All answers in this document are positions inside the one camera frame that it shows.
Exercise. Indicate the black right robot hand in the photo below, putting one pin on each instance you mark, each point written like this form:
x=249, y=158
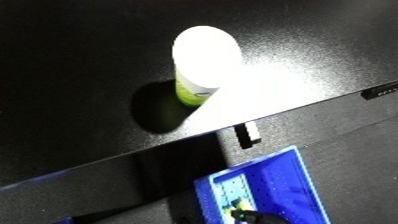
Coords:
x=260, y=219

